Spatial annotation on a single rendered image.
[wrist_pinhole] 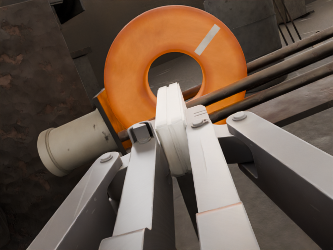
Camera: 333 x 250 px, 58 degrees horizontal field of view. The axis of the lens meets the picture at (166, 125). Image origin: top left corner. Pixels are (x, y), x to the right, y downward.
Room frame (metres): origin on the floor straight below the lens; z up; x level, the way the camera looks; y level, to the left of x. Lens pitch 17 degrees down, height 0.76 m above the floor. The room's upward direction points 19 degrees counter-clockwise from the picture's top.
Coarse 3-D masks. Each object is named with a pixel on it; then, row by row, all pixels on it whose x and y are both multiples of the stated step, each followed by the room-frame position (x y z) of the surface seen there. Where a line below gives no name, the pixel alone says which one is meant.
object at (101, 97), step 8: (104, 88) 0.35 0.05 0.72; (96, 96) 0.31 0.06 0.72; (104, 96) 0.33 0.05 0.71; (96, 104) 0.31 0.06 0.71; (104, 104) 0.32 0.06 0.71; (104, 112) 0.31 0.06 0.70; (112, 112) 0.33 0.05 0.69; (104, 120) 0.31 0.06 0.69; (112, 120) 0.32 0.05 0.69; (112, 128) 0.31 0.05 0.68; (120, 128) 0.33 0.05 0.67; (112, 136) 0.31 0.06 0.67; (120, 144) 0.31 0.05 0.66; (128, 144) 0.33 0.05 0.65
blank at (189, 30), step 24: (144, 24) 0.32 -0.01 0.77; (168, 24) 0.32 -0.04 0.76; (192, 24) 0.31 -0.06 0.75; (216, 24) 0.31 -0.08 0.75; (120, 48) 0.32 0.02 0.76; (144, 48) 0.32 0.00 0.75; (168, 48) 0.32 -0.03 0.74; (192, 48) 0.31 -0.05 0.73; (216, 48) 0.31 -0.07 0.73; (240, 48) 0.31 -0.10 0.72; (120, 72) 0.32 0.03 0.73; (144, 72) 0.32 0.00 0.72; (216, 72) 0.31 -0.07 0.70; (240, 72) 0.31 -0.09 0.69; (120, 96) 0.33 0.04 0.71; (144, 96) 0.32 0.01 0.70; (240, 96) 0.31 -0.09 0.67; (120, 120) 0.33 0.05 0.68; (144, 120) 0.32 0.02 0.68
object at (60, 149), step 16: (96, 112) 0.33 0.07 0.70; (64, 128) 0.34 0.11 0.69; (80, 128) 0.33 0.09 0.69; (96, 128) 0.32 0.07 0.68; (48, 144) 0.33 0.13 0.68; (64, 144) 0.33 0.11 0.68; (80, 144) 0.32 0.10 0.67; (96, 144) 0.32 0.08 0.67; (112, 144) 0.32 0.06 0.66; (48, 160) 0.32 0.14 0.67; (64, 160) 0.33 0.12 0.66; (80, 160) 0.33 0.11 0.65
